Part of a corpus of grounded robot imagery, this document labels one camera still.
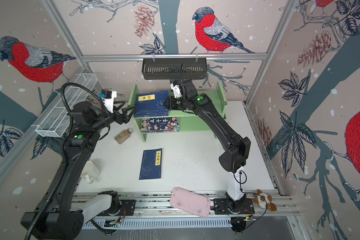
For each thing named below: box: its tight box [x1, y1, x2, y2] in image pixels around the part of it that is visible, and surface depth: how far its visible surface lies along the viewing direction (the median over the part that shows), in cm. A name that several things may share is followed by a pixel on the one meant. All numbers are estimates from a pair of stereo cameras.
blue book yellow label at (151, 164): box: [139, 148, 163, 180], surface depth 89 cm
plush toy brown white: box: [253, 189, 277, 211], surface depth 75 cm
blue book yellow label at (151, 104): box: [133, 90, 169, 118], surface depth 81 cm
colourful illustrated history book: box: [140, 117, 180, 133], surface depth 92 cm
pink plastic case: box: [169, 187, 211, 218], surface depth 74 cm
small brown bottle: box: [114, 128, 133, 145], surface depth 100 cm
